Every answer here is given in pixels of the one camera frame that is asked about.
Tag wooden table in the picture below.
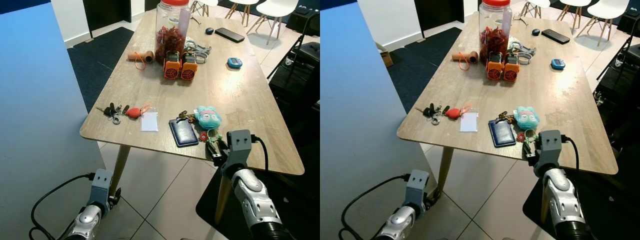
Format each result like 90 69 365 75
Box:
80 7 306 226
396 7 619 226

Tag black smartphone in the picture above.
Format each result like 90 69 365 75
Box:
215 27 246 44
541 29 571 45

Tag blue partition panel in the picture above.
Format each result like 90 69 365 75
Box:
320 0 417 240
0 0 107 240

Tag dark blue card holder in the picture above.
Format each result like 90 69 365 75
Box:
168 118 199 148
488 118 517 148

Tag clear jar with red lid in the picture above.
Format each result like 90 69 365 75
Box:
478 0 513 64
155 0 192 65

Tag orange and black device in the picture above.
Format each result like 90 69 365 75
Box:
180 52 199 81
503 52 521 82
163 51 182 81
486 51 505 81

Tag green keychain strap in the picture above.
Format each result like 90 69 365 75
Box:
524 130 540 151
206 129 223 151

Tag white chair with wooden legs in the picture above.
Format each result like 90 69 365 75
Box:
224 0 259 27
575 0 630 48
190 0 220 18
517 0 544 19
557 0 587 29
246 0 300 46

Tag black keys on ring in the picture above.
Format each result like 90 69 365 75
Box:
96 102 124 125
415 103 444 126

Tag black door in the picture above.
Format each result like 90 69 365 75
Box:
414 0 466 34
82 0 134 39

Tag red key fob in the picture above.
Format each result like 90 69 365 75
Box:
124 104 151 120
444 104 472 120

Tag white card sleeve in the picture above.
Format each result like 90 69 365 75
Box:
141 111 159 132
460 111 478 133

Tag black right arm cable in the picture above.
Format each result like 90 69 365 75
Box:
560 135 581 173
250 134 269 173

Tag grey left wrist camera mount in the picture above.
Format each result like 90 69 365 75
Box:
404 169 431 209
90 169 114 211

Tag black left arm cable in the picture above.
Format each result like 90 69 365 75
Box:
339 173 411 240
29 172 96 240

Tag black equipment cart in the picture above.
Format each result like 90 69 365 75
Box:
267 10 321 133
592 12 640 143

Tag brown cardboard tube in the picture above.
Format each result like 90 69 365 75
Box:
452 50 479 63
127 50 154 63

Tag brown cardboard box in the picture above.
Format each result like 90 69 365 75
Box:
379 47 395 68

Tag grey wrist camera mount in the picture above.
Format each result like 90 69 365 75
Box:
220 129 252 177
404 169 431 209
533 129 563 177
90 169 114 211

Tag teal plush keychain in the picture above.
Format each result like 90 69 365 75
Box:
514 106 541 131
194 105 222 131

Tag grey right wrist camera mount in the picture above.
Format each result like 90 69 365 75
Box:
533 129 563 177
220 129 252 177

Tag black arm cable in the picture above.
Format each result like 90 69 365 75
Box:
560 135 581 173
29 172 96 240
339 173 411 240
250 134 269 173

